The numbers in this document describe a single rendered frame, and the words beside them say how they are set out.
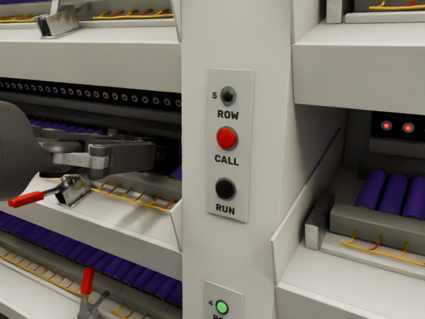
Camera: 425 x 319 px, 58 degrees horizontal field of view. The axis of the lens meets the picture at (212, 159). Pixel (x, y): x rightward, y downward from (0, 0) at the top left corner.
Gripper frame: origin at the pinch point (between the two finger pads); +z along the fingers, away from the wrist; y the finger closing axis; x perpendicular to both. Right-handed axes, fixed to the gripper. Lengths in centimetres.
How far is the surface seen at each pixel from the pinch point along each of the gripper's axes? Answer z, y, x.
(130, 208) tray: -1.2, 0.8, 6.8
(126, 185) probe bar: 0.1, 2.9, 4.7
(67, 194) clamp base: -4.0, 8.2, 6.5
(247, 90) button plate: -7.5, -15.1, -6.8
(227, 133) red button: -7.2, -13.7, -3.4
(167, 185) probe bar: -0.1, -3.1, 3.4
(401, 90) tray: -6.6, -25.4, -7.6
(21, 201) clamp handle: -9.4, 8.6, 6.7
